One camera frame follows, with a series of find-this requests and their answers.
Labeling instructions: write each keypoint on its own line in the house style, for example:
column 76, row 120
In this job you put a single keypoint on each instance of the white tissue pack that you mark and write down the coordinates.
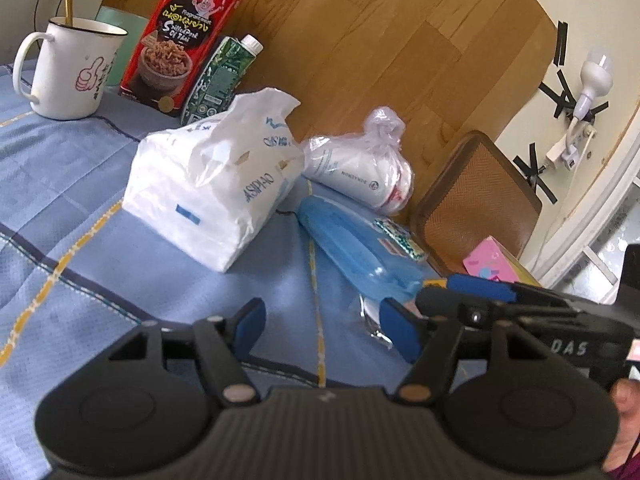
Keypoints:
column 200, row 185

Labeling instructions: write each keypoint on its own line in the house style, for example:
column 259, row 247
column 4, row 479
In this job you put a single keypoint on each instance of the white enamel mug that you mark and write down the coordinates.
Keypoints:
column 65, row 80

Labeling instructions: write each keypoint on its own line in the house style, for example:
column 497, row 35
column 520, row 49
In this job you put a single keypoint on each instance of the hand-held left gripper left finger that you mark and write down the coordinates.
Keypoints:
column 250, row 327

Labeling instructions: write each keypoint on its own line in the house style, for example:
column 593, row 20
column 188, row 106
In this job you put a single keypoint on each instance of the white plug with lamp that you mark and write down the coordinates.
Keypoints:
column 562, row 95

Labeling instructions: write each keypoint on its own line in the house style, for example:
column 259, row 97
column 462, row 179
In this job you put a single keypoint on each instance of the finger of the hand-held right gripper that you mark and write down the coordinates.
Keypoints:
column 480, row 286
column 442, row 301

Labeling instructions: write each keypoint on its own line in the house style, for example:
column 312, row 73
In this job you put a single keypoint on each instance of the person's right hand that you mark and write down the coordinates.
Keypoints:
column 627, row 410

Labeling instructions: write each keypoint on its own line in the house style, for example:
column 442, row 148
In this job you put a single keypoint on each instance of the blue plastic pouch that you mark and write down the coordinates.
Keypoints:
column 345, row 245

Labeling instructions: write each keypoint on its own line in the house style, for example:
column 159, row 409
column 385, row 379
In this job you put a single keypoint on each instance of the brown woven mat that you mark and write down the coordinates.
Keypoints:
column 475, row 195

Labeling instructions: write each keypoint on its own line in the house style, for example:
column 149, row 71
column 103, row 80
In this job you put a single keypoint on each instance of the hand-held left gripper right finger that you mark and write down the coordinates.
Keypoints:
column 400, row 330

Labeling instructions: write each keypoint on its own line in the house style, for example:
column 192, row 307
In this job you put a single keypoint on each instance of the red snack box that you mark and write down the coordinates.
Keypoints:
column 170, row 50

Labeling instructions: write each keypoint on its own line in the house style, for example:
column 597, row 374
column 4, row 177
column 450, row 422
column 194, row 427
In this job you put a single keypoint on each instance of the wood-grain sheet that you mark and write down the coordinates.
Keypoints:
column 375, row 35

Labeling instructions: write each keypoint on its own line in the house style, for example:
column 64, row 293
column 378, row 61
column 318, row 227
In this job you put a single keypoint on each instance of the white bulb lamp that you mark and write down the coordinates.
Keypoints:
column 595, row 77

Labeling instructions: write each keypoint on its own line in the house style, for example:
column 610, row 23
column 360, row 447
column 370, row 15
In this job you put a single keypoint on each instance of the green drink carton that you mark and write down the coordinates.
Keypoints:
column 220, row 75

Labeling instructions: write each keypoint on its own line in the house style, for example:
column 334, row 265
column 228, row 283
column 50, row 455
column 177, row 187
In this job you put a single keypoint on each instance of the black tape cross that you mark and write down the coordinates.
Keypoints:
column 535, row 172

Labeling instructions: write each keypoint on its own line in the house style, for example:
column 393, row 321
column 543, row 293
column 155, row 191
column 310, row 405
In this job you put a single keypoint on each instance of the pink tin box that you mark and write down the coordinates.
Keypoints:
column 487, row 260

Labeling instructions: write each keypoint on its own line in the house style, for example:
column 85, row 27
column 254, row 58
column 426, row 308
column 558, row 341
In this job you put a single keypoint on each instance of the black tape strip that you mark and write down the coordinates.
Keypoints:
column 560, row 42

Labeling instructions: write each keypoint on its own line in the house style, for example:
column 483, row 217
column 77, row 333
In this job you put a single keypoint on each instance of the white window frame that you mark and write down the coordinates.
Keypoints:
column 615, row 185

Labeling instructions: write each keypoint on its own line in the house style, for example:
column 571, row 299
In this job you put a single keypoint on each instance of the blue tablecloth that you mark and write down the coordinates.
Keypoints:
column 75, row 210

